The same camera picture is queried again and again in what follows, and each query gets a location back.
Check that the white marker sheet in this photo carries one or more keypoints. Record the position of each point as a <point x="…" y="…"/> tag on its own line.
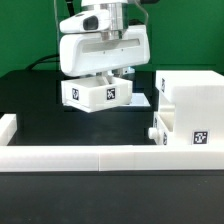
<point x="139" y="100"/>

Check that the white front drawer box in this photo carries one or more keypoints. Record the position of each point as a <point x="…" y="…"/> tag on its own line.
<point x="162" y="129"/>

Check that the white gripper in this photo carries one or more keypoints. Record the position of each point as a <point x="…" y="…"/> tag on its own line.
<point x="83" y="50"/>

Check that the white drawer box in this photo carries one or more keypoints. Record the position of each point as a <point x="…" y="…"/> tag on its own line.
<point x="162" y="129"/>
<point x="89" y="95"/>

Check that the white front fence rail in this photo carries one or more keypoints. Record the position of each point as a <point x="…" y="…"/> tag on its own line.
<point x="110" y="158"/>

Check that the white left fence piece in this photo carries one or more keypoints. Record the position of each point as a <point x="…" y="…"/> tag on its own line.
<point x="8" y="127"/>

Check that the white drawer cabinet frame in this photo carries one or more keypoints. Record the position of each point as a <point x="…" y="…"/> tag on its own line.
<point x="197" y="100"/>

